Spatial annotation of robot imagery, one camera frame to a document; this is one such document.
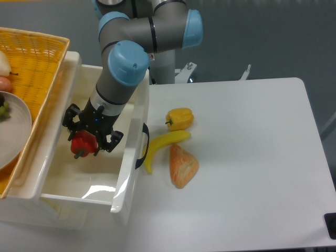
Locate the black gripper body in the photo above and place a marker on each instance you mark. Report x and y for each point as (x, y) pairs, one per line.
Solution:
(99, 118)

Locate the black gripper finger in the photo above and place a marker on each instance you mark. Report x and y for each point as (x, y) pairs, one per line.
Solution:
(73, 120)
(107, 142)

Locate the red bell pepper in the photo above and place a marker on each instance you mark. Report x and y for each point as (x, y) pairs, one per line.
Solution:
(82, 144)

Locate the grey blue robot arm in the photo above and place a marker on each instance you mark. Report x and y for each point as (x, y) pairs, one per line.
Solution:
(128, 33)

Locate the white open upper drawer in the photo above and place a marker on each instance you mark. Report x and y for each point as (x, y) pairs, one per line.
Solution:
(108, 178)

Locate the yellow bell pepper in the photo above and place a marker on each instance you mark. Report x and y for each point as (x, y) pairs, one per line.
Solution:
(179, 119)

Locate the yellow banana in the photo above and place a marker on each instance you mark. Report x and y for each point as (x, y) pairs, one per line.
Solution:
(163, 141)

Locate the grey plate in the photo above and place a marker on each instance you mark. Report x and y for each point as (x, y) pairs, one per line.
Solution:
(15, 130)

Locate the yellow woven basket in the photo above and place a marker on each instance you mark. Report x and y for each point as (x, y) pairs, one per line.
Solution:
(37, 57)

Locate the green grapes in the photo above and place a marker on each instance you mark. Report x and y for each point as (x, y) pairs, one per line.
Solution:
(4, 110)

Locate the pink sausage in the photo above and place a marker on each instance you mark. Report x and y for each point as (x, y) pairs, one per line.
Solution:
(5, 84)

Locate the orange bread piece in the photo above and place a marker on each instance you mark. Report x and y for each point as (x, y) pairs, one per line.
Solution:
(183, 166)

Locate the white pear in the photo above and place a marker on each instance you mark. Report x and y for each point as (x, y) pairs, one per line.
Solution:
(5, 66)

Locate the black corner object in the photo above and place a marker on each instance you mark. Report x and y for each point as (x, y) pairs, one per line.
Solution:
(330, 221)

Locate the black drawer handle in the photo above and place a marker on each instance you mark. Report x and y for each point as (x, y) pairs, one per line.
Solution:
(140, 161)

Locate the white table bracket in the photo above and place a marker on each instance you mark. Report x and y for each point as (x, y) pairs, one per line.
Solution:
(246, 73)

